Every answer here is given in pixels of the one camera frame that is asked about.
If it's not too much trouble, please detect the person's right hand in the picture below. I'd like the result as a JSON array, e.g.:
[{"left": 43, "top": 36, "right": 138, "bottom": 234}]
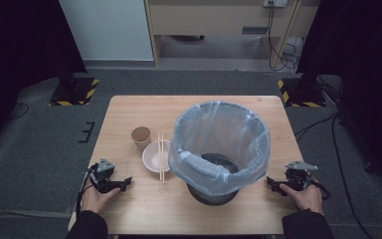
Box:
[{"left": 279, "top": 180, "right": 324, "bottom": 214}]

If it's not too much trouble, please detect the short black floor cable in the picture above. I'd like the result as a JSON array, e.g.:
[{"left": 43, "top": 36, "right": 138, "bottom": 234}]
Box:
[{"left": 7, "top": 102, "right": 31, "bottom": 121}]

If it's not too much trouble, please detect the wall power outlet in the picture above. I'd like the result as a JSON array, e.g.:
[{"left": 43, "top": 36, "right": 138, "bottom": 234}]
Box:
[{"left": 262, "top": 0, "right": 289, "bottom": 9}]

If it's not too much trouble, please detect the hand-held gripper cable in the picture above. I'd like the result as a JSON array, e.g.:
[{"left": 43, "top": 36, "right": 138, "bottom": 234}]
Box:
[
  {"left": 310, "top": 179, "right": 332, "bottom": 201},
  {"left": 76, "top": 162, "right": 99, "bottom": 217}
]

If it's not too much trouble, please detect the right hand-held gripper cable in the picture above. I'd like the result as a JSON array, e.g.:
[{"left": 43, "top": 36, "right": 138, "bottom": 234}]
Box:
[{"left": 310, "top": 179, "right": 332, "bottom": 201}]

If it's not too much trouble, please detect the black stand base striped tape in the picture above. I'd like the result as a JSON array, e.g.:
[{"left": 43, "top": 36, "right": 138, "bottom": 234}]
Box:
[
  {"left": 276, "top": 77, "right": 328, "bottom": 109},
  {"left": 48, "top": 77, "right": 100, "bottom": 108}
]

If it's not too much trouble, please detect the black power cable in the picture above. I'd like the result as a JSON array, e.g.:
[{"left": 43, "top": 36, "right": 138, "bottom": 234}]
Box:
[{"left": 267, "top": 2, "right": 300, "bottom": 73}]

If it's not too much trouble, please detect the wooden chopstick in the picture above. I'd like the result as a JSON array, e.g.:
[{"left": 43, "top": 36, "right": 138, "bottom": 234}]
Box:
[
  {"left": 160, "top": 132, "right": 166, "bottom": 184},
  {"left": 157, "top": 131, "right": 163, "bottom": 182}
]

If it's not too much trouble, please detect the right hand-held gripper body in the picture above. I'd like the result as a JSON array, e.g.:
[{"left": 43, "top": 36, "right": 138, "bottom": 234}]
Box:
[{"left": 284, "top": 160, "right": 319, "bottom": 192}]

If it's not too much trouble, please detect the white disposable bowl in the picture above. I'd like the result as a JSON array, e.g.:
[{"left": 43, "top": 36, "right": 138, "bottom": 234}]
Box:
[{"left": 141, "top": 139, "right": 173, "bottom": 174}]

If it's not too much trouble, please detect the black trash bin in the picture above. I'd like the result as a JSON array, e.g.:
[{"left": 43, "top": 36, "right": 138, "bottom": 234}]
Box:
[{"left": 186, "top": 151, "right": 241, "bottom": 207}]

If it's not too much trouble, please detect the bin with plastic liner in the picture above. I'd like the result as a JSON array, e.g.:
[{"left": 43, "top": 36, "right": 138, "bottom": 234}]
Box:
[{"left": 167, "top": 100, "right": 272, "bottom": 197}]

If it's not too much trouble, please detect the left hand-held gripper cable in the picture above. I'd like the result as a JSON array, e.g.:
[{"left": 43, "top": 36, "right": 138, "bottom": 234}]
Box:
[{"left": 76, "top": 162, "right": 99, "bottom": 217}]

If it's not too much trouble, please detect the brown paper cup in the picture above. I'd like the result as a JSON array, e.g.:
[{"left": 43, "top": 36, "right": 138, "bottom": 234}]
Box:
[{"left": 130, "top": 125, "right": 152, "bottom": 153}]

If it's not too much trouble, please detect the long black floor cable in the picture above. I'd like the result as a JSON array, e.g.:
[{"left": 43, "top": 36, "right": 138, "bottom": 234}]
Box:
[{"left": 292, "top": 112, "right": 374, "bottom": 239}]

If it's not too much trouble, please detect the person's left hand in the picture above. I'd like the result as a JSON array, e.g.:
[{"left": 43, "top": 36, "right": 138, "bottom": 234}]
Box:
[{"left": 80, "top": 185, "right": 122, "bottom": 215}]

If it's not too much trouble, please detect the white cable bundle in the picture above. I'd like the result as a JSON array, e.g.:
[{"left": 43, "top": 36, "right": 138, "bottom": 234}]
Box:
[{"left": 282, "top": 37, "right": 305, "bottom": 77}]

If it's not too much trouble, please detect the dark curtain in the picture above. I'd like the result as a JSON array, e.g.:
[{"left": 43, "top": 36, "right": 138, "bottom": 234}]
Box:
[
  {"left": 0, "top": 0, "right": 89, "bottom": 157},
  {"left": 296, "top": 0, "right": 382, "bottom": 190}
]

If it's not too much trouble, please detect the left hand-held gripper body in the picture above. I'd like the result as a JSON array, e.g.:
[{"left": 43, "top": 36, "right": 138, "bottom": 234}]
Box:
[{"left": 89, "top": 157, "right": 122, "bottom": 195}]

